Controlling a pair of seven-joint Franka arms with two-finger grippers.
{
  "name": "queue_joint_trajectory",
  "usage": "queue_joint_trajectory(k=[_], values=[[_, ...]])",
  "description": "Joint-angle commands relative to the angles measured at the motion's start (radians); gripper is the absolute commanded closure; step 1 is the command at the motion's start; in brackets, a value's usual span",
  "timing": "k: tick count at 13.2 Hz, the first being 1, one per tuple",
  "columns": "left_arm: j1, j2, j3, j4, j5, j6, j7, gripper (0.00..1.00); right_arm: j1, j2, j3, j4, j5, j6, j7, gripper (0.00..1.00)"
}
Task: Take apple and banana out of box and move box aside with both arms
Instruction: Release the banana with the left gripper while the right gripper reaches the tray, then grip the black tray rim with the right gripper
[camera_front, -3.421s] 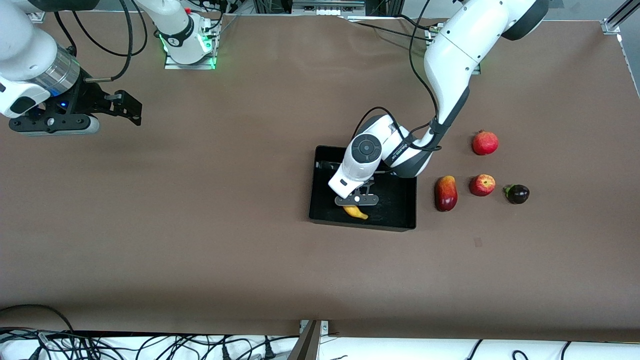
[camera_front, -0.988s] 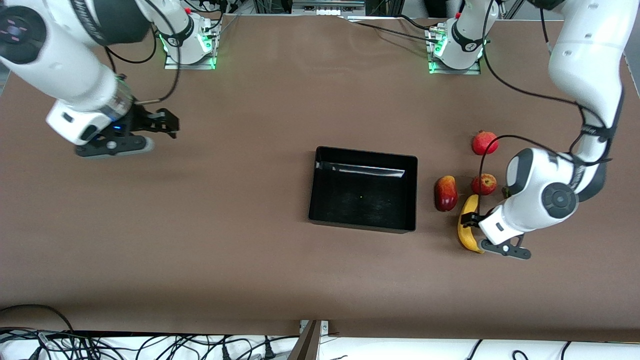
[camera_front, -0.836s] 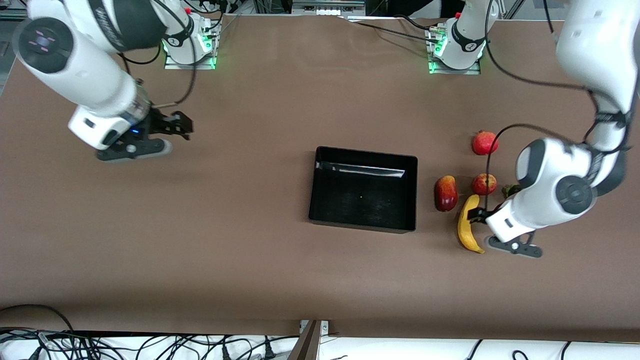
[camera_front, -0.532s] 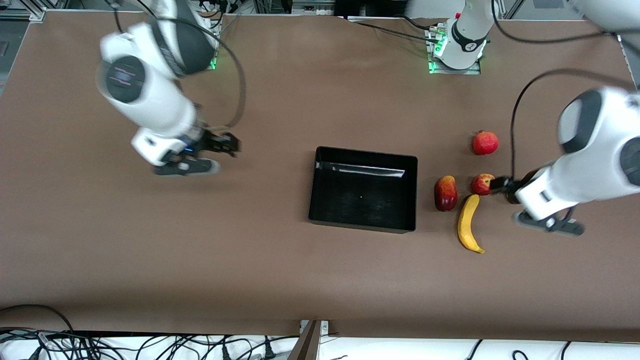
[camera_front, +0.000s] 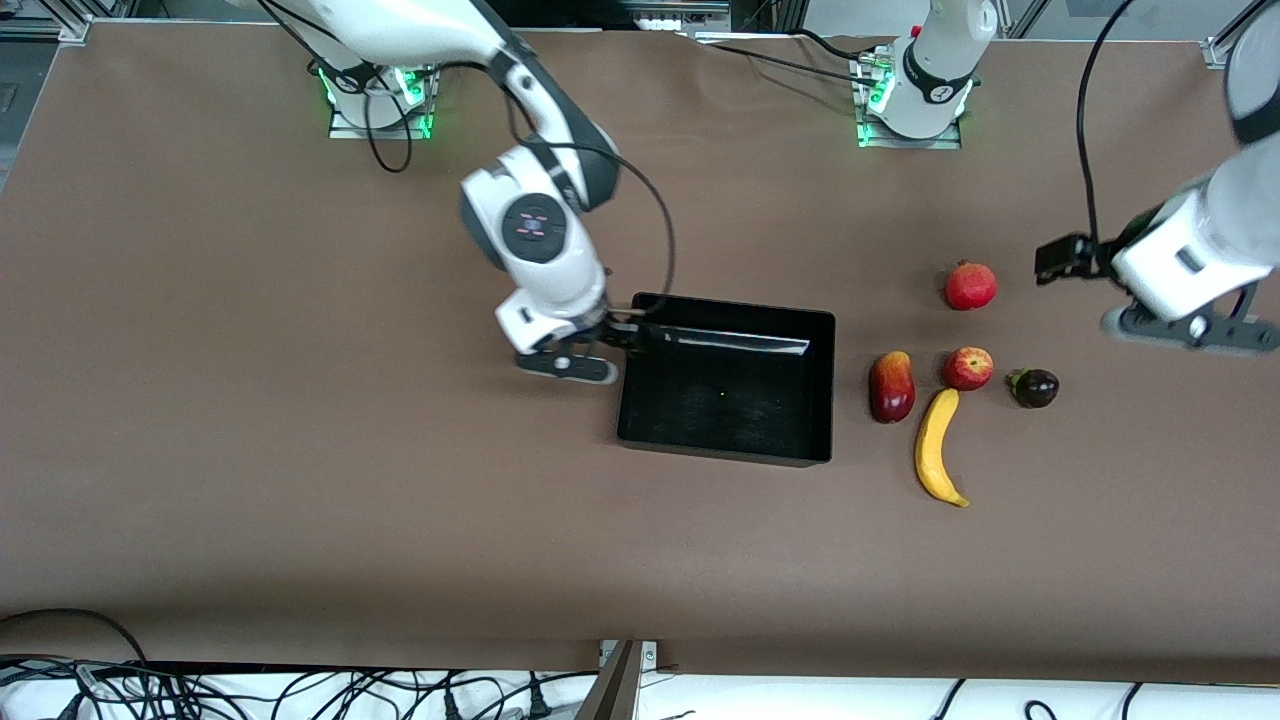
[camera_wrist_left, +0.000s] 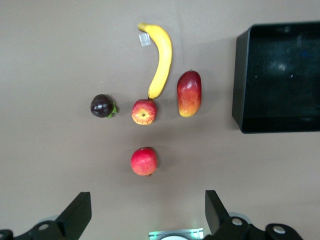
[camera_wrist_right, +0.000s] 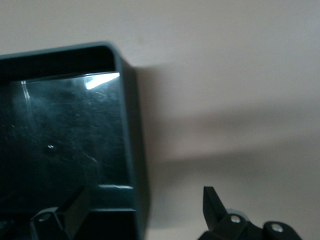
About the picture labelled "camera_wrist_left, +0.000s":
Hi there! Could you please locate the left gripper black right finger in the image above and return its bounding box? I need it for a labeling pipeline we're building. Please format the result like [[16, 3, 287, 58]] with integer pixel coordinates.
[[204, 190, 267, 240]]

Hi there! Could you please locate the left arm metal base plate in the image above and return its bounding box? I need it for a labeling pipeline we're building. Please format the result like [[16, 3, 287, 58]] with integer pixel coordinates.
[[148, 227, 205, 240]]

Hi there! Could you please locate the yellow banana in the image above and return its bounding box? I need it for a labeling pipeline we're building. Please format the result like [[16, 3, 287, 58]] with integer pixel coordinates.
[[137, 22, 173, 101]]

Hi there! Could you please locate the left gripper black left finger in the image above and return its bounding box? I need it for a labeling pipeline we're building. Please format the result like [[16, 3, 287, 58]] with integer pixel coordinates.
[[14, 191, 93, 240]]

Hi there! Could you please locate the red yellow apple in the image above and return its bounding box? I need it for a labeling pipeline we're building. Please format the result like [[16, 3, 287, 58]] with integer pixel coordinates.
[[131, 98, 158, 126]]

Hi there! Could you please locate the dark purple eggplant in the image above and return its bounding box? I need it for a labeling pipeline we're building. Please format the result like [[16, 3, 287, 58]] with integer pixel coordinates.
[[90, 93, 119, 119]]

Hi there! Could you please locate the black rectangular plastic box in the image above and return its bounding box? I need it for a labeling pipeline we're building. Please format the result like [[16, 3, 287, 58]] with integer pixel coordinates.
[[231, 21, 320, 135]]

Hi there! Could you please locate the brown table cover sheet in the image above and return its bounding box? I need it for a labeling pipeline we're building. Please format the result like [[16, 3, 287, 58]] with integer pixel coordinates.
[[0, 0, 320, 240]]

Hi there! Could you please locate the red pomegranate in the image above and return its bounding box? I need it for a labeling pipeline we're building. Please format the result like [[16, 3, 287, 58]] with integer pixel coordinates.
[[130, 146, 159, 177]]

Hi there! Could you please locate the red mango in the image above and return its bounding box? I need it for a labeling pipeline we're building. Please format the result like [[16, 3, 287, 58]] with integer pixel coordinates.
[[176, 69, 203, 118]]

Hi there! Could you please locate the small clear tape piece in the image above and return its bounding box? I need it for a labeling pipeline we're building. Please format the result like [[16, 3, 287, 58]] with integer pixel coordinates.
[[138, 31, 153, 47]]

